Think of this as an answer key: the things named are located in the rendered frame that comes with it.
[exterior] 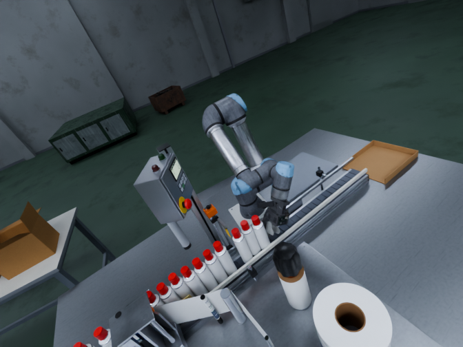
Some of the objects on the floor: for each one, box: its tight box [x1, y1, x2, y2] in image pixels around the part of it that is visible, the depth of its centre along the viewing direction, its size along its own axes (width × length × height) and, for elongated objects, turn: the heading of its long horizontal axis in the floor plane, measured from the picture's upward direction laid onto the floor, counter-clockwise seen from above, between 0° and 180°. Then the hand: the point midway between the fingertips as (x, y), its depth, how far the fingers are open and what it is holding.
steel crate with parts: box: [148, 85, 186, 114], centre depth 728 cm, size 83×100×59 cm
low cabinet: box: [48, 97, 137, 165], centre depth 672 cm, size 190×173×76 cm
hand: (267, 233), depth 112 cm, fingers closed, pressing on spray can
